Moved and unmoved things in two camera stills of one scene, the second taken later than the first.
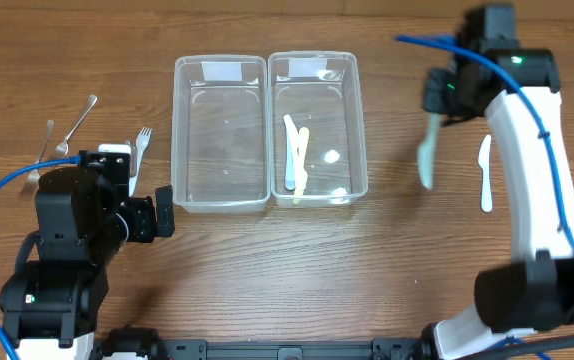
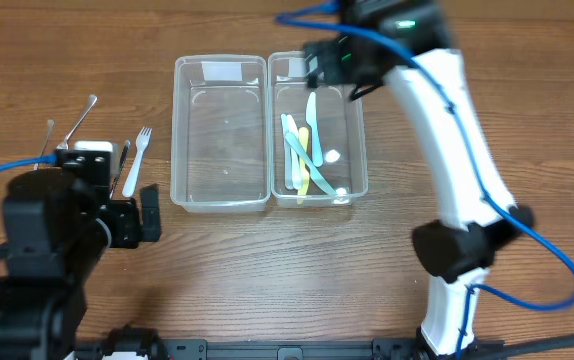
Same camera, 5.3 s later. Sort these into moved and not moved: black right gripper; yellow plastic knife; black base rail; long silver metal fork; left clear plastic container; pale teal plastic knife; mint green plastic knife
Moved: black right gripper; pale teal plastic knife; mint green plastic knife
Not moved: yellow plastic knife; black base rail; long silver metal fork; left clear plastic container
